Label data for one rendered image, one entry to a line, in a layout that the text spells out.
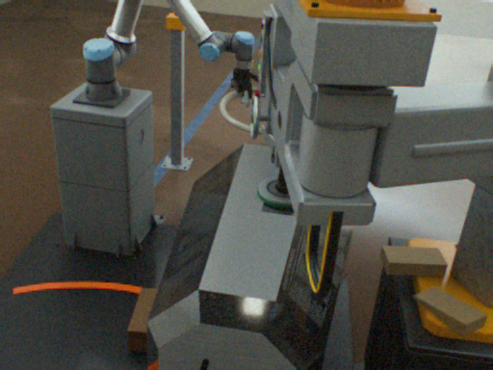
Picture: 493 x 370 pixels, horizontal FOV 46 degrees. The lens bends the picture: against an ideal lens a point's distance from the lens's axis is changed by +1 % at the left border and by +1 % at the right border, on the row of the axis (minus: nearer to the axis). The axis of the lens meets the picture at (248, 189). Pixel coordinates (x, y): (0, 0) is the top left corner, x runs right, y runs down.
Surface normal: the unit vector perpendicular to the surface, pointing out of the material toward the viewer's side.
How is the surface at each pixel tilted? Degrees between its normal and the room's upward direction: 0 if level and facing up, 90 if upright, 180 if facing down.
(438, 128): 90
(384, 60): 90
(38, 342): 0
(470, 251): 90
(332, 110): 90
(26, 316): 0
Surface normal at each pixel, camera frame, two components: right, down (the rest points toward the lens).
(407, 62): 0.07, 0.49
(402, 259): 0.06, -0.87
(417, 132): 0.30, 0.48
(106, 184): -0.20, 0.47
